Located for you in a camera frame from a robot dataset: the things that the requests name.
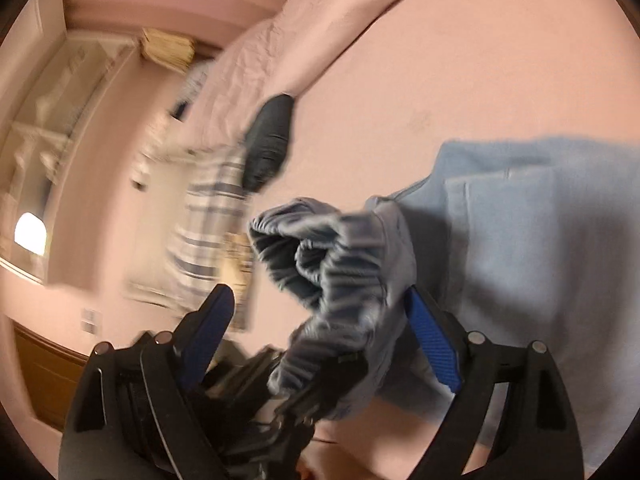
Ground glowing lamp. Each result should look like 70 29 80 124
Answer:
14 212 49 257

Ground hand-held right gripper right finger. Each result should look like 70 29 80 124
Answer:
404 285 586 480

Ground brown wooden cabinet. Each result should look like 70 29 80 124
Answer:
11 324 92 432

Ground yellow pleated cloth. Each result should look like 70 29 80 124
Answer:
139 26 197 69

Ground pink duvet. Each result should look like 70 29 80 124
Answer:
192 0 451 157

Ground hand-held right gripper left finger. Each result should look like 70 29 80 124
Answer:
59 284 236 480

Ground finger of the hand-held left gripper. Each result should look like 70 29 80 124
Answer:
272 354 372 423

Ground light blue denim pants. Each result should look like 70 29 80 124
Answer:
249 135 640 472

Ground dark folded jeans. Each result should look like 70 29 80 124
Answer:
242 93 297 194

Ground blue checked pillow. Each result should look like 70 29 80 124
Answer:
172 59 213 118

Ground plaid pillow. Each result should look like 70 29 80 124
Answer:
167 145 252 303

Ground cream cartoon printed cloth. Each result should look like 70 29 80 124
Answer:
221 231 257 332

